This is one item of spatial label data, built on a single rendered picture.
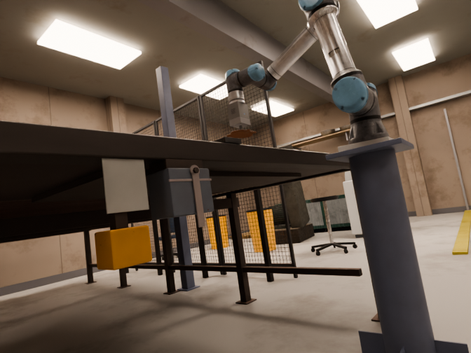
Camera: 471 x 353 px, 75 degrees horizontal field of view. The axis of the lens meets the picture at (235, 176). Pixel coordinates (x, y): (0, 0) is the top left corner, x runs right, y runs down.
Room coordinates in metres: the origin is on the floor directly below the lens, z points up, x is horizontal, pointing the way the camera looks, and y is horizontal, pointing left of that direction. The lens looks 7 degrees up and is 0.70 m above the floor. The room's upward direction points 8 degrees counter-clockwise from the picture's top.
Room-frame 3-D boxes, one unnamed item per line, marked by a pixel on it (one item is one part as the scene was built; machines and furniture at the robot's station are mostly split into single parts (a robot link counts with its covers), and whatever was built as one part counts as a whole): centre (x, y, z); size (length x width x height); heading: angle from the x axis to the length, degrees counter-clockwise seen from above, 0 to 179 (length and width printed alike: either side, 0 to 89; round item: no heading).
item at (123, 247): (0.67, 0.26, 0.74); 0.09 x 0.08 x 0.24; 138
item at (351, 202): (5.22, -2.22, 0.68); 0.69 x 0.60 x 1.37; 142
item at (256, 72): (1.35, -0.15, 1.31); 0.11 x 0.11 x 0.08; 54
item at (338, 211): (7.50, -2.11, 0.38); 1.90 x 1.80 x 0.75; 52
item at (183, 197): (0.81, 0.15, 0.77); 0.14 x 0.11 x 0.18; 138
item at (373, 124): (1.20, -0.55, 0.95); 0.15 x 0.15 x 0.10
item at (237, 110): (1.41, -0.05, 1.16); 0.10 x 0.09 x 0.16; 55
